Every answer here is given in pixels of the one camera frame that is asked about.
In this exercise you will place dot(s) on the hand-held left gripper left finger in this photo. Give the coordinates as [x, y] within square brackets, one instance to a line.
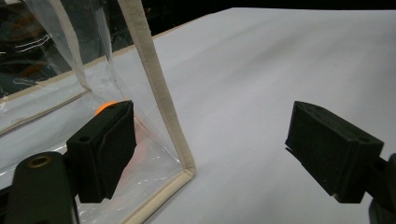
[102, 152]

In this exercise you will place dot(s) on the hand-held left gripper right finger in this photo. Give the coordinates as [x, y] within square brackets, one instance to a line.
[333, 152]

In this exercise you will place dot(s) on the orange ball with black mark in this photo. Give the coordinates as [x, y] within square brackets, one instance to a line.
[104, 107]

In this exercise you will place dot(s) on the transparent box with beige trim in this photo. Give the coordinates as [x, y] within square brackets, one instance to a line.
[102, 77]

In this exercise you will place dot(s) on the white board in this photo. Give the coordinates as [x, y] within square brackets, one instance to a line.
[249, 93]

